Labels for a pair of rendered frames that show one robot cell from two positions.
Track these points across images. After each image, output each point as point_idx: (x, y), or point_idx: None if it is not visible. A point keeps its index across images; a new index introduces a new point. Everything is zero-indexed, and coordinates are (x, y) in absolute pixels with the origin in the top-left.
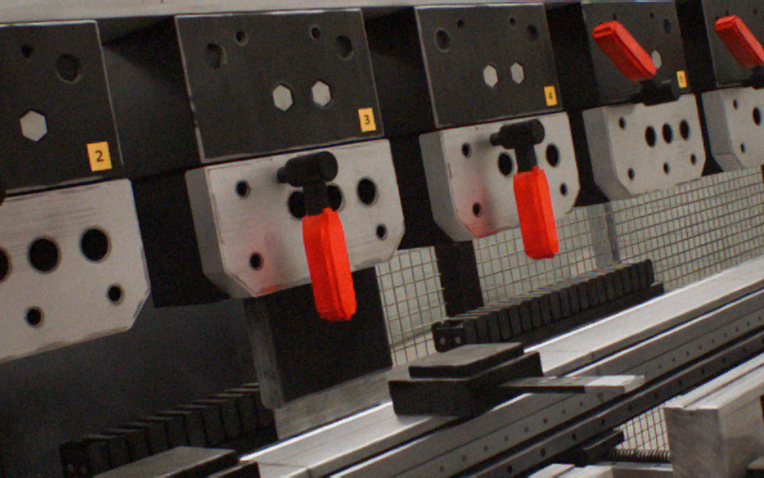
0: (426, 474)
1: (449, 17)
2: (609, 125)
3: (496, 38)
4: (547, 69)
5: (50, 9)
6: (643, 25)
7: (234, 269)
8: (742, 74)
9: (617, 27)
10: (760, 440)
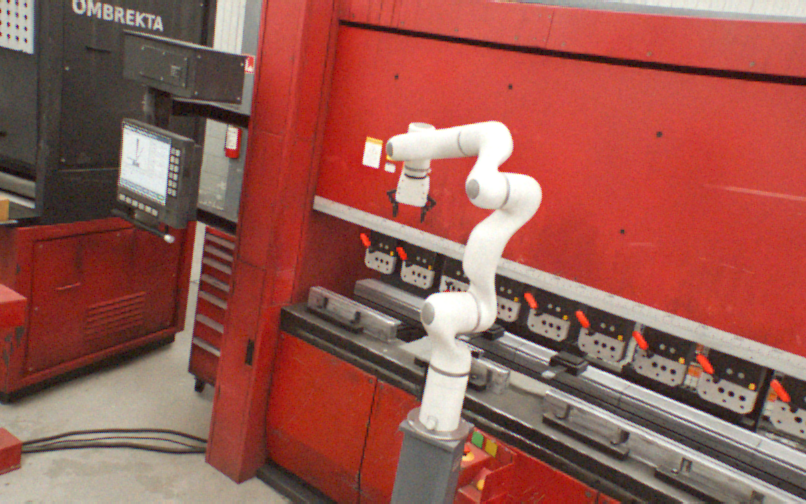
0: (544, 371)
1: (496, 275)
2: (530, 313)
3: (506, 283)
4: (517, 294)
5: (431, 248)
6: (556, 300)
7: (440, 290)
8: (597, 330)
9: (525, 294)
10: (561, 413)
